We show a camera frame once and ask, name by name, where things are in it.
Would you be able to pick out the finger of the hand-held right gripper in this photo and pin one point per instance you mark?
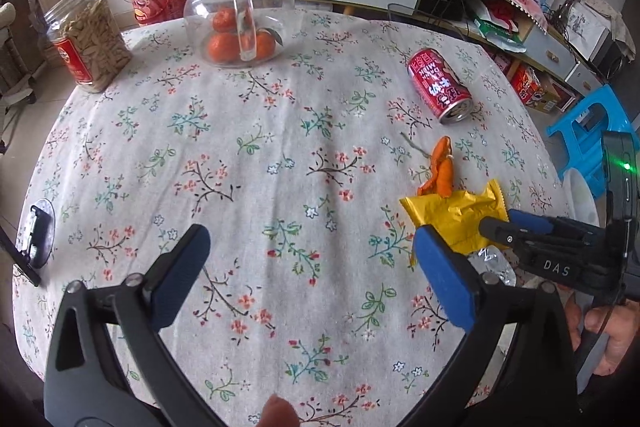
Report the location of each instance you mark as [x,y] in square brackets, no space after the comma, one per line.
[505,237]
[530,219]

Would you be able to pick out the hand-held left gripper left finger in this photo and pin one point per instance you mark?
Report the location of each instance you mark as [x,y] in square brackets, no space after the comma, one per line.
[180,277]

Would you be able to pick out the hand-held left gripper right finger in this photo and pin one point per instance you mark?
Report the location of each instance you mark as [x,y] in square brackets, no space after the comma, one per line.
[445,279]

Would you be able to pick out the white plastic trash bin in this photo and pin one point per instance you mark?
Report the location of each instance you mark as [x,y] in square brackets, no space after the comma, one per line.
[580,197]

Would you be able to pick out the yellow snack wrapper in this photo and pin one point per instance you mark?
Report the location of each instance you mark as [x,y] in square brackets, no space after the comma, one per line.
[450,212]

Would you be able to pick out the person's right hand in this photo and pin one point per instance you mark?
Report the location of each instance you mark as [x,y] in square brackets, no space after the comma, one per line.
[615,337]

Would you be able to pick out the person's left hand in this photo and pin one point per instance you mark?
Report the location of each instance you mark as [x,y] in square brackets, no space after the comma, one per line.
[275,414]

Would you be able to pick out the silver foil wrapper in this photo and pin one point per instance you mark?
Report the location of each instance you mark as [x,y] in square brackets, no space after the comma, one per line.
[495,264]

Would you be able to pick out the orange peel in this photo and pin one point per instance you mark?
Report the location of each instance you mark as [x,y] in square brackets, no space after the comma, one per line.
[442,167]

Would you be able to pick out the blue plastic stool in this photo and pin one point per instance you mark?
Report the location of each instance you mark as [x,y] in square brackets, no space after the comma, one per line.
[570,132]

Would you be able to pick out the red printed cardboard box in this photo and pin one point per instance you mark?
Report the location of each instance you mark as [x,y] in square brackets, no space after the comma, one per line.
[530,87]

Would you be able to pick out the narrow grey white drawer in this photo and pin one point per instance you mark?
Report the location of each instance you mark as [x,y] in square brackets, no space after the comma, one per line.
[585,77]

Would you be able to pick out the long wooden cabinet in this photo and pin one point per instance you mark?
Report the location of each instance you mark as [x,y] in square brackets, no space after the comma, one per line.
[520,57]

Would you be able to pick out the red drink can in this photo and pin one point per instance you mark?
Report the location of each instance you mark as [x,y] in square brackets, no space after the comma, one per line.
[435,82]

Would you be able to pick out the wide grey white drawer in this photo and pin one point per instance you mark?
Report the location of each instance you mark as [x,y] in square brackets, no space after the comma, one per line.
[547,49]

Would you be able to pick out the green white bag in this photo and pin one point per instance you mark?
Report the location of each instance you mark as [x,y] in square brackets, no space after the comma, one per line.
[500,29]

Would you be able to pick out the white microwave oven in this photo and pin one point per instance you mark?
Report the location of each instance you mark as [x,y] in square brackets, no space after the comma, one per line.
[587,32]

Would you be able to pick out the beige patterned cloth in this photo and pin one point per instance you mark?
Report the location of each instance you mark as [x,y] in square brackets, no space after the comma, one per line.
[612,14]

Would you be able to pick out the small orange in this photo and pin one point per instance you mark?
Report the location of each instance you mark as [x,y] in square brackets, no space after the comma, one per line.
[264,47]
[223,19]
[223,48]

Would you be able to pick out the plastic jar of nuts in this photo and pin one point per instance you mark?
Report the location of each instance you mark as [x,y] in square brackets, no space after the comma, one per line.
[90,52]

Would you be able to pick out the glass jar with wooden lid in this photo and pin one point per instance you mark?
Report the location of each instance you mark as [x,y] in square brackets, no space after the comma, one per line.
[210,7]

